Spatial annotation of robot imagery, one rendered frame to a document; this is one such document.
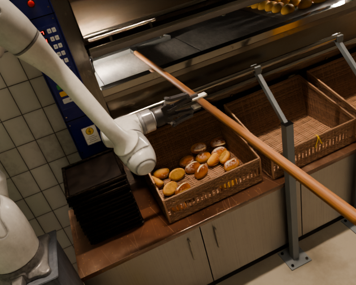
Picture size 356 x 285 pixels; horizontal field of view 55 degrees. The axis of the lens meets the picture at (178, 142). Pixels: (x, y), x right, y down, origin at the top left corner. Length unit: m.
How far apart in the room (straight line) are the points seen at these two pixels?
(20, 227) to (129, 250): 0.70
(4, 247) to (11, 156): 0.88
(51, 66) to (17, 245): 0.54
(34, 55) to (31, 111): 0.79
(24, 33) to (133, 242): 1.09
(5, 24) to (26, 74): 0.76
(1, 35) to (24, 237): 0.58
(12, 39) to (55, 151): 0.99
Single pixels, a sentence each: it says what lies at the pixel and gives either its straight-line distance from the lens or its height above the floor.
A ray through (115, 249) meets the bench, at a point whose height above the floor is 0.58.
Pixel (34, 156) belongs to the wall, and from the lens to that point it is 1.94.
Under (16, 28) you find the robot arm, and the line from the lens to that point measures 1.04.
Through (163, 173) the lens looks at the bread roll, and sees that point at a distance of 1.98.
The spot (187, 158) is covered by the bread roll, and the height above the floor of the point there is 0.65.
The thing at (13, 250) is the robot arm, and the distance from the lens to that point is 1.14.
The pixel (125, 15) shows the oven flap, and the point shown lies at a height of 1.50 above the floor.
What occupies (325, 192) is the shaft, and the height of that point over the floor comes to 1.21.
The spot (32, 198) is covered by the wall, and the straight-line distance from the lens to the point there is 2.08.
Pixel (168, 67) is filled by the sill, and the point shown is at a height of 1.17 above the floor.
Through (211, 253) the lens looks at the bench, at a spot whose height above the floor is 0.32.
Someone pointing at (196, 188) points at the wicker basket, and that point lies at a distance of 1.68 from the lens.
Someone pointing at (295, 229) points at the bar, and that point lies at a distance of 2.07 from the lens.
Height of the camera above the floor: 1.81
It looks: 32 degrees down
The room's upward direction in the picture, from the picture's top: 15 degrees counter-clockwise
